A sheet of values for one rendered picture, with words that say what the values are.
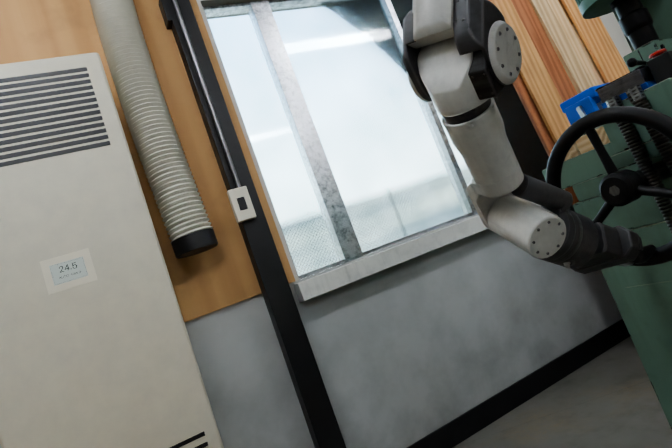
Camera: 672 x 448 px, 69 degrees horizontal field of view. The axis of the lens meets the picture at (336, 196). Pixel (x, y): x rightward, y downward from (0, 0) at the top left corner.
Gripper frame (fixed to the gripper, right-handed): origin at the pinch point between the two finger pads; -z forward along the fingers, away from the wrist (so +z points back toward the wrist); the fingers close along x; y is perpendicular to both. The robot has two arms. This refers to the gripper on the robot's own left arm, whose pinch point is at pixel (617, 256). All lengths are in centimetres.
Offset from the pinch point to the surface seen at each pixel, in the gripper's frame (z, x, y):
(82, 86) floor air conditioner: 95, -106, 65
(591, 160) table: -13.3, -9.6, 28.3
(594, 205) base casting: -18.2, -13.9, 20.3
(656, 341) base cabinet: -33.8, -15.5, -7.1
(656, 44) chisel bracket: -14, 9, 49
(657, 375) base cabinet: -37.9, -19.2, -13.4
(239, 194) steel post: 35, -120, 50
